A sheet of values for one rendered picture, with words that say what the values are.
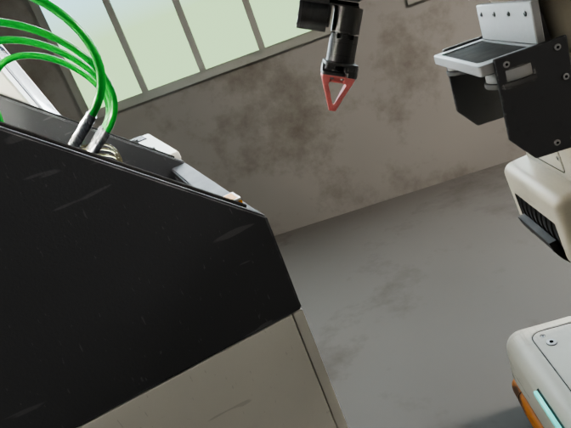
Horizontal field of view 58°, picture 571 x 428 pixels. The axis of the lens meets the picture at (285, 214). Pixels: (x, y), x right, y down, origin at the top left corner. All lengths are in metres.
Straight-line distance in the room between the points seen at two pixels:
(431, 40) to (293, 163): 1.04
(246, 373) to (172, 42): 2.48
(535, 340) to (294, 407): 0.77
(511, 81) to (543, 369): 0.77
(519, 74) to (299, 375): 0.55
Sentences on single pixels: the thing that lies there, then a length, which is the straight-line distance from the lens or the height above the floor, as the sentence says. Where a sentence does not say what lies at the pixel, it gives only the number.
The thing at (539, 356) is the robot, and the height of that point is 0.28.
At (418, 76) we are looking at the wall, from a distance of 3.15.
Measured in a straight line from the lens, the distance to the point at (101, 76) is 0.88.
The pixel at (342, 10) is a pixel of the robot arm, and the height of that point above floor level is 1.17.
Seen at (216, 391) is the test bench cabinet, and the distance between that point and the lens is 0.82.
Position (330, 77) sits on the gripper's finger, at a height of 1.06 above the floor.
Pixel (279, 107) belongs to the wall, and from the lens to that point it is 3.08.
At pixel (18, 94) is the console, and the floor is 1.24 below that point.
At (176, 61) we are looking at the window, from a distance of 3.10.
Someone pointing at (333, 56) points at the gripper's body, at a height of 1.09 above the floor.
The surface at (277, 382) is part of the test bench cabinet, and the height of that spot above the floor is 0.70.
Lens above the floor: 1.19
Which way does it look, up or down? 19 degrees down
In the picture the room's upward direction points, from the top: 20 degrees counter-clockwise
